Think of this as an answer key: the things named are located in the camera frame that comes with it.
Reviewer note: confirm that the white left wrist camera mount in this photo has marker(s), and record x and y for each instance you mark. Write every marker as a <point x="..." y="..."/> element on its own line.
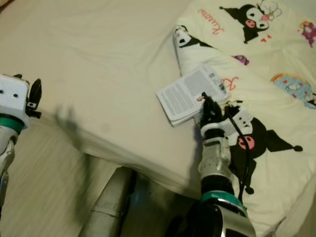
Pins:
<point x="12" y="98"/>

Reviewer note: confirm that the cream Kuromi print duvet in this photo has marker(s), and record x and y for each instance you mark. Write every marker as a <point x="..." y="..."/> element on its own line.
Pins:
<point x="276" y="54"/>

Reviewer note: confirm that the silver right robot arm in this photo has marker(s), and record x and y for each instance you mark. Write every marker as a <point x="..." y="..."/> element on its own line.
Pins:
<point x="215" y="163"/>

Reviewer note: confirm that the silver left robot leg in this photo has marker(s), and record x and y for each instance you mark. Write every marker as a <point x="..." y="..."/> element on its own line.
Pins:
<point x="108" y="207"/>

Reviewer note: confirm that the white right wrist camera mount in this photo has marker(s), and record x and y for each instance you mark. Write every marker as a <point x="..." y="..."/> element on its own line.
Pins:
<point x="215" y="132"/>

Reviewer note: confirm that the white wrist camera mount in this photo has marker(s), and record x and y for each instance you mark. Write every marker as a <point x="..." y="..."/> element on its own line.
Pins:
<point x="12" y="98"/>
<point x="215" y="132"/>

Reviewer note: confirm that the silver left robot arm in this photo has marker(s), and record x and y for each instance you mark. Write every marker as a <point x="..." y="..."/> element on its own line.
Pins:
<point x="7" y="148"/>

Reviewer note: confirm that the bed with beige sheet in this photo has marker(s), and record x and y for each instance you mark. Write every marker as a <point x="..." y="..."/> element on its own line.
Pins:
<point x="103" y="59"/>

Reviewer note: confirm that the white paperback book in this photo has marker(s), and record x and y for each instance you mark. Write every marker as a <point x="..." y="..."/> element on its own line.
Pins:
<point x="187" y="94"/>

